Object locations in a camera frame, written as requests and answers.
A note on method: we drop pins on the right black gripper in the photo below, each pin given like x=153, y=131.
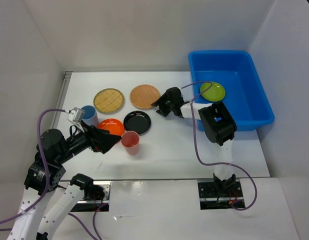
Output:
x=160, y=102

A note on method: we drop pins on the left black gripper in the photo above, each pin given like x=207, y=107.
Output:
x=100, y=139

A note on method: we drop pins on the brown woven bamboo tray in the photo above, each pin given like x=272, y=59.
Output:
x=142, y=96

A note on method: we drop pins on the green plastic plate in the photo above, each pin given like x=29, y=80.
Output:
x=212, y=91

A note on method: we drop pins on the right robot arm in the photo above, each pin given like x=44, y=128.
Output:
x=219, y=128

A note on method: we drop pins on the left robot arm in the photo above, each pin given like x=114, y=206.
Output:
x=44, y=175

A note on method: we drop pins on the blue plastic bin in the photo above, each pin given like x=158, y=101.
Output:
x=234, y=70

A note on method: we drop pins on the orange plastic plate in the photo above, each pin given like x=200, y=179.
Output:
x=113, y=125

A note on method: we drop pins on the pink plastic cup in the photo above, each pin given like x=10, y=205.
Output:
x=130, y=141

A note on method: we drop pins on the blue plastic cup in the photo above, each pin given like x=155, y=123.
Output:
x=90, y=116

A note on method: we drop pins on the black plastic plate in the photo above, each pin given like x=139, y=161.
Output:
x=137, y=121

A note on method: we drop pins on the green-rimmed bamboo tray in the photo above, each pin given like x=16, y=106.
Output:
x=108, y=100

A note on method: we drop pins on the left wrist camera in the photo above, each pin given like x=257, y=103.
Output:
x=75, y=115

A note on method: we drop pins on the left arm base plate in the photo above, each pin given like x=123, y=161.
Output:
x=99, y=199

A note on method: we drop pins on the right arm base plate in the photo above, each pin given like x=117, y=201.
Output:
x=210, y=199

